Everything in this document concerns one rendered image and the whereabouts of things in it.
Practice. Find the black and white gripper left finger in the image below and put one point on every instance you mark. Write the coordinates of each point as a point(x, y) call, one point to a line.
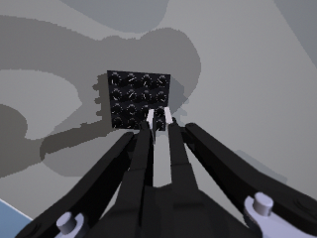
point(74, 214)

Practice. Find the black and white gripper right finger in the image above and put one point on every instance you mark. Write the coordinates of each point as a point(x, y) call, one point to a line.
point(270, 208)

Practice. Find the black knob box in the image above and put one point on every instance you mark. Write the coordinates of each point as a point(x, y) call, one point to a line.
point(133, 94)

